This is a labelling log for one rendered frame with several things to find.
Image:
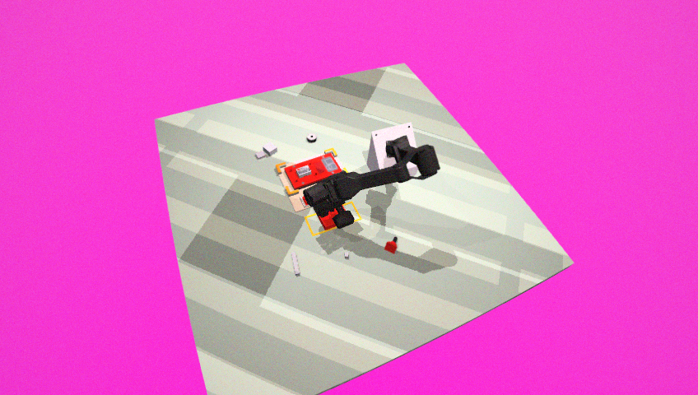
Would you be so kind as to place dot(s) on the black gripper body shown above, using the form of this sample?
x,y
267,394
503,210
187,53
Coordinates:
x,y
343,218

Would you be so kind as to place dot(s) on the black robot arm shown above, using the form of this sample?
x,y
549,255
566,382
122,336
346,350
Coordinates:
x,y
344,186

